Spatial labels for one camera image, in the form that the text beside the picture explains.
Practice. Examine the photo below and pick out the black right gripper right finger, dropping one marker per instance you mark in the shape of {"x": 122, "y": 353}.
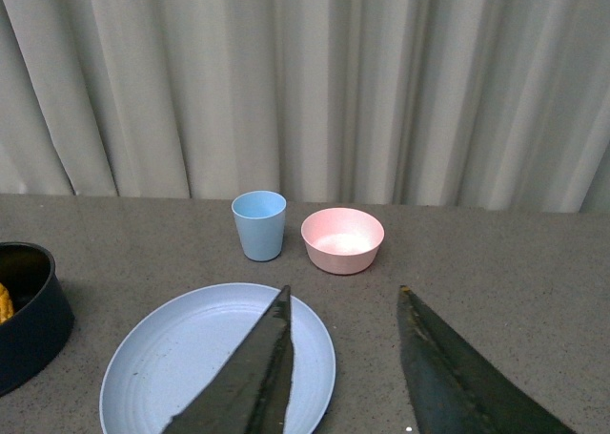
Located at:
{"x": 454, "y": 389}

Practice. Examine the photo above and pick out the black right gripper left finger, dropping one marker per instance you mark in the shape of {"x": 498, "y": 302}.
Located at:
{"x": 251, "y": 392}

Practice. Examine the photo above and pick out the yellow corn cob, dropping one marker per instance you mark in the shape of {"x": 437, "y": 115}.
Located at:
{"x": 6, "y": 305}

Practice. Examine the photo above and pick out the light blue plate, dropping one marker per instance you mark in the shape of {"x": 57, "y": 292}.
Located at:
{"x": 172, "y": 354}

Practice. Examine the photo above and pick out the pink bowl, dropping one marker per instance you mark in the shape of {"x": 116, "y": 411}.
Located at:
{"x": 342, "y": 241}

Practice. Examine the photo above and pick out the light blue cup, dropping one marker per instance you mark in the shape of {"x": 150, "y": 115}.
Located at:
{"x": 259, "y": 218}

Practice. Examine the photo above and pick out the dark blue saucepan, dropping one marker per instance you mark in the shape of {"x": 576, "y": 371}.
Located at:
{"x": 42, "y": 320}

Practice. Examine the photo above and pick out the white curtain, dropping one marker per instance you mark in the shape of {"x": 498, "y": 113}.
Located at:
{"x": 499, "y": 104}

